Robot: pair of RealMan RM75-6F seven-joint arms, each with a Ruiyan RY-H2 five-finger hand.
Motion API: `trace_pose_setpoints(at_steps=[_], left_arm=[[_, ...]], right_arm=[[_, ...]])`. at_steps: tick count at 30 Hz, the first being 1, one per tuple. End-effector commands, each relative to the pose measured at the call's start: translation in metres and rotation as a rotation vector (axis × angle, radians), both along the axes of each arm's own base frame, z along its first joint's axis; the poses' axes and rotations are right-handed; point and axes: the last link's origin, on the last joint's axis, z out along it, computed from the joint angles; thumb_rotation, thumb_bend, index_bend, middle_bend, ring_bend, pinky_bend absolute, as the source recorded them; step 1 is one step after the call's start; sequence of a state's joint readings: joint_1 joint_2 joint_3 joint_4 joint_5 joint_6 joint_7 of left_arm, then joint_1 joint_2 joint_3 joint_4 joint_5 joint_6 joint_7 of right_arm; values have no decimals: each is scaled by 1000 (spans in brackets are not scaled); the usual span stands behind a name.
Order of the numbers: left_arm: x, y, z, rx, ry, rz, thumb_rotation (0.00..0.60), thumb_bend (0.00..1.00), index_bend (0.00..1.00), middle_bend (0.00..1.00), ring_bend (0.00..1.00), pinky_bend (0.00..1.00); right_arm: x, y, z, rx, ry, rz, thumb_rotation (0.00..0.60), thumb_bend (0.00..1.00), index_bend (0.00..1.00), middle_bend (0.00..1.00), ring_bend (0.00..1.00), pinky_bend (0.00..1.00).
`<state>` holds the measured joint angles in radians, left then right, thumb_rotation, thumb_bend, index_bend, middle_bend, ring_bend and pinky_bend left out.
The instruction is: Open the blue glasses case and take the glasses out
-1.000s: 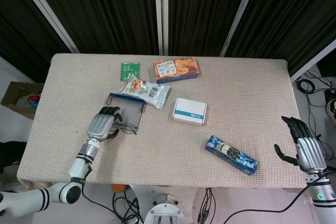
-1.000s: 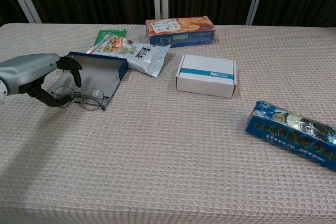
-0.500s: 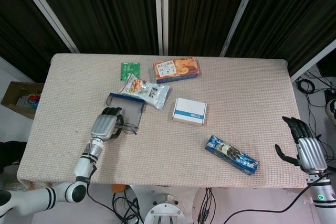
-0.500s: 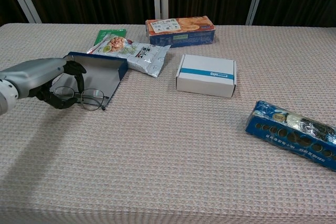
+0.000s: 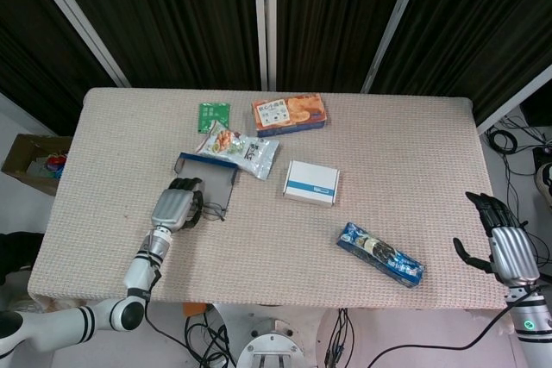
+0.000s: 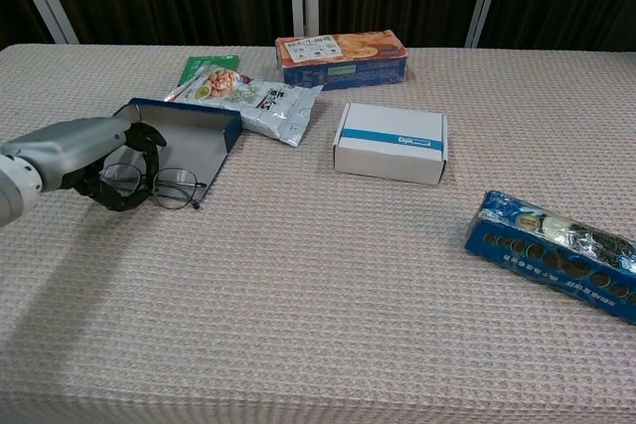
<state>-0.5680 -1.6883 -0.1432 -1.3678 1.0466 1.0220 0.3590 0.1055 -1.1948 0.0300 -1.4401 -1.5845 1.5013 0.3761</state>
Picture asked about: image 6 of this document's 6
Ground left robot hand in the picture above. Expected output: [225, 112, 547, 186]
[0, 116, 168, 212]

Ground blue cookie package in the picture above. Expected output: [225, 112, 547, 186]
[463, 189, 636, 327]

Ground pink waffle tablecloth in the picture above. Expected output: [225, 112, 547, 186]
[0, 43, 636, 424]

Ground dark blue glasses case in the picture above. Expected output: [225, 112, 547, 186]
[112, 97, 244, 200]

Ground white nut snack bag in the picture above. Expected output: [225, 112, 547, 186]
[163, 66, 324, 149]

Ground white box with blue stripe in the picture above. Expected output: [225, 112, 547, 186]
[331, 100, 449, 188]

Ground orange and blue biscuit box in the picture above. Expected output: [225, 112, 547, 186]
[274, 29, 409, 92]

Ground green snack packet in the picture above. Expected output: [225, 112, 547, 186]
[177, 54, 241, 90]

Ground thin-framed eyeglasses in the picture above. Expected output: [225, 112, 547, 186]
[98, 162, 209, 212]

